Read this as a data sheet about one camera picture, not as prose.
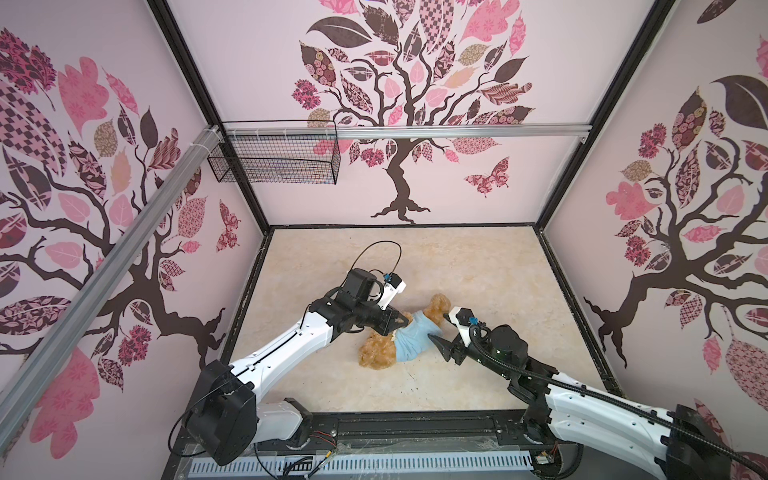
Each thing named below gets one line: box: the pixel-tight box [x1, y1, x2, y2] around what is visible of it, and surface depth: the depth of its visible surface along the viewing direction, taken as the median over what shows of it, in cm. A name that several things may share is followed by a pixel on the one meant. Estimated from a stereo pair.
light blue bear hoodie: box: [394, 310, 442, 362], surface depth 79 cm
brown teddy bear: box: [358, 294, 451, 370], surface depth 79 cm
